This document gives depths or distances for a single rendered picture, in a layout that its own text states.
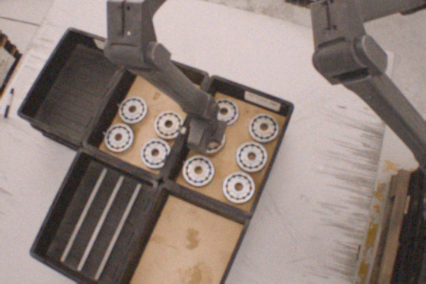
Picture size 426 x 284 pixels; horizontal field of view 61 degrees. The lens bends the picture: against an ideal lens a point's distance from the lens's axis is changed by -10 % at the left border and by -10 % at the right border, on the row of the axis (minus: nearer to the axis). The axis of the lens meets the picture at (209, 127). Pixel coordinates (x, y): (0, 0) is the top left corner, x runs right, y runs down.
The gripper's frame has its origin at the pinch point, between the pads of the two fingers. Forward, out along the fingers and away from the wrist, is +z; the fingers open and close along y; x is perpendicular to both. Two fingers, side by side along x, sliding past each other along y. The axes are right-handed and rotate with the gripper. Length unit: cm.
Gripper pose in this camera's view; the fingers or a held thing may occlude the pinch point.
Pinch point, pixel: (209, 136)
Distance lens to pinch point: 129.3
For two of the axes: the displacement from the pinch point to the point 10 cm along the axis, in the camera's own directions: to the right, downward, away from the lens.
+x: 2.9, -9.1, 3.1
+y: 9.6, 2.6, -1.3
